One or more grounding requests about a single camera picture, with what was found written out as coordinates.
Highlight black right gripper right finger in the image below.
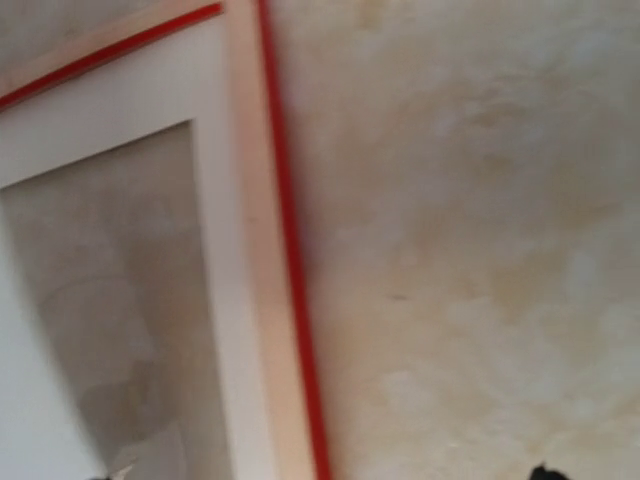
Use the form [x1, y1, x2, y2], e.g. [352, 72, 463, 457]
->
[528, 464, 568, 480]

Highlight wooden picture frame red edge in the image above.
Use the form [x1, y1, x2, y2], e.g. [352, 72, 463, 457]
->
[1, 1, 330, 479]

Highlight white photo mat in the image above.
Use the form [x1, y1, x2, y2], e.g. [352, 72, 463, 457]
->
[1, 19, 276, 479]

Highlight red and black photo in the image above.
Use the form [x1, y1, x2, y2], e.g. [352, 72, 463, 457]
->
[1, 205, 138, 479]

